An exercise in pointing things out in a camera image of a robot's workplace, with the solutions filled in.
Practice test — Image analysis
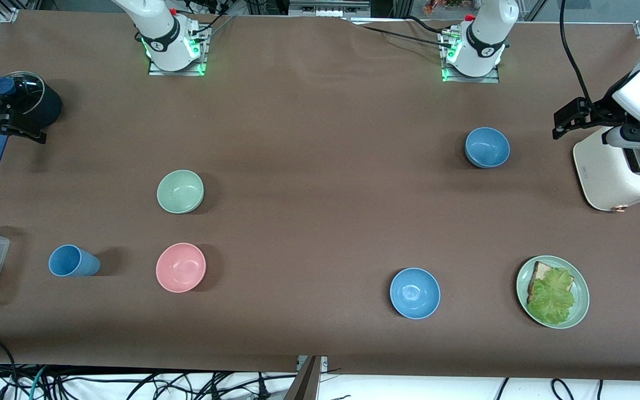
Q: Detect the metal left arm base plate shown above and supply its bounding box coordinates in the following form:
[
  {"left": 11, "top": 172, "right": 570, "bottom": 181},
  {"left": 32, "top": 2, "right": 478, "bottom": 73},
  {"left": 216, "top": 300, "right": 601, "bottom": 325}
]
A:
[{"left": 441, "top": 31, "right": 500, "bottom": 84}]

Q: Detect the silver metal box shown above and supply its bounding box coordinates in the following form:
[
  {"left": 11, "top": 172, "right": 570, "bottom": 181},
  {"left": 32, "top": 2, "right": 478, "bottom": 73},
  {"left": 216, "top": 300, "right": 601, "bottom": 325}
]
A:
[{"left": 288, "top": 0, "right": 372, "bottom": 17}]

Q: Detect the black cable on table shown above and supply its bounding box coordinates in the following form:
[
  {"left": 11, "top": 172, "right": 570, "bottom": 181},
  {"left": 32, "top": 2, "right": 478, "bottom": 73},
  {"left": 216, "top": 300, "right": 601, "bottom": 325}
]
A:
[{"left": 342, "top": 16, "right": 454, "bottom": 49}]

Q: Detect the cream white toaster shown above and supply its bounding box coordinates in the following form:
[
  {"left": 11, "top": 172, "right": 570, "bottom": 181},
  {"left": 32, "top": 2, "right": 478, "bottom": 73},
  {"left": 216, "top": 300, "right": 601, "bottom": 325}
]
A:
[{"left": 573, "top": 125, "right": 640, "bottom": 213}]

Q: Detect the pink bowl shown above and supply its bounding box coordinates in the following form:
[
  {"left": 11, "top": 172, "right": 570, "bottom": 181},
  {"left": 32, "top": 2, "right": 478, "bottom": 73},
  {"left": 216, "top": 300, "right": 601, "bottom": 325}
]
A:
[{"left": 156, "top": 243, "right": 207, "bottom": 293}]

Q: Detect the blue bowl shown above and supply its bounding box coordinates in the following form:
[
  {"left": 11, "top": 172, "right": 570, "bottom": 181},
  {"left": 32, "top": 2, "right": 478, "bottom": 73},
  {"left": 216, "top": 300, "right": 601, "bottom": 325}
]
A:
[
  {"left": 389, "top": 268, "right": 441, "bottom": 320},
  {"left": 464, "top": 127, "right": 511, "bottom": 169}
]

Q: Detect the green plate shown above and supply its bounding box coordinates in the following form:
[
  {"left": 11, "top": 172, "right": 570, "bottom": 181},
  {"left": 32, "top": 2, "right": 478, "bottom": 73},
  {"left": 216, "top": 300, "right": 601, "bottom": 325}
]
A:
[{"left": 516, "top": 256, "right": 590, "bottom": 329}]

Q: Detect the bread slice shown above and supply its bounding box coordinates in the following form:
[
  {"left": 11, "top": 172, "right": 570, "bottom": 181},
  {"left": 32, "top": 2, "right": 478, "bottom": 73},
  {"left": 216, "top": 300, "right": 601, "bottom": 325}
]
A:
[{"left": 527, "top": 261, "right": 575, "bottom": 303}]

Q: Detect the green lettuce leaf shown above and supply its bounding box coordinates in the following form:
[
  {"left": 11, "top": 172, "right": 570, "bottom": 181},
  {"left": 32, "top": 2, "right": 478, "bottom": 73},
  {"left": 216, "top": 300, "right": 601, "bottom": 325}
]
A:
[{"left": 527, "top": 268, "right": 575, "bottom": 326}]

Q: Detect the green bowl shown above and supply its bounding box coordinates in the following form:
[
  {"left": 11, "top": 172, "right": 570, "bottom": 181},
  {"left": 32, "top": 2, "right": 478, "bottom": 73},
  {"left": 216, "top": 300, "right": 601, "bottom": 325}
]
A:
[{"left": 157, "top": 169, "right": 205, "bottom": 214}]

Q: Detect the blue cup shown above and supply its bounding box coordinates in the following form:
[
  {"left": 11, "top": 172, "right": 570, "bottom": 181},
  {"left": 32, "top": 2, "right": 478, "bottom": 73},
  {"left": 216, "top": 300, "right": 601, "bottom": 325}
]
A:
[{"left": 48, "top": 244, "right": 101, "bottom": 277}]

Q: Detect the black pot blue handle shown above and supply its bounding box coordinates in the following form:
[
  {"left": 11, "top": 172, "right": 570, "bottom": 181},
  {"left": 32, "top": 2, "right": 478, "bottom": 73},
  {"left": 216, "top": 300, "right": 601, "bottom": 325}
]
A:
[{"left": 0, "top": 71, "right": 63, "bottom": 169}]

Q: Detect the small metal table bracket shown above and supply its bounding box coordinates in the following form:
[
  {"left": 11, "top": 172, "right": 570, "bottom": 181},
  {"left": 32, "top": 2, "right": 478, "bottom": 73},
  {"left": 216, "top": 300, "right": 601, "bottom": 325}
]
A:
[{"left": 297, "top": 356, "right": 329, "bottom": 372}]

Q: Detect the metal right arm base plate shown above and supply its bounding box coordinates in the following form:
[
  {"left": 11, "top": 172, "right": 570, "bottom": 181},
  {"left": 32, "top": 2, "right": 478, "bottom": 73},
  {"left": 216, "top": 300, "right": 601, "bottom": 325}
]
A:
[{"left": 148, "top": 22, "right": 209, "bottom": 77}]

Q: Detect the teal cable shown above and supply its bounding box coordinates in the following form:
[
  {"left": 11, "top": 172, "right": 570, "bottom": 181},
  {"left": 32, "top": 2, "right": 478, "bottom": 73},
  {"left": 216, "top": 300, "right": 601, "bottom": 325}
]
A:
[{"left": 28, "top": 366, "right": 49, "bottom": 400}]

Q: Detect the glass lid blue knob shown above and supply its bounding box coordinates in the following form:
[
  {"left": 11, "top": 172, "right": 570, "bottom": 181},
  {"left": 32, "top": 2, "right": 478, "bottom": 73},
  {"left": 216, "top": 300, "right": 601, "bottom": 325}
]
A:
[{"left": 0, "top": 71, "right": 46, "bottom": 119}]

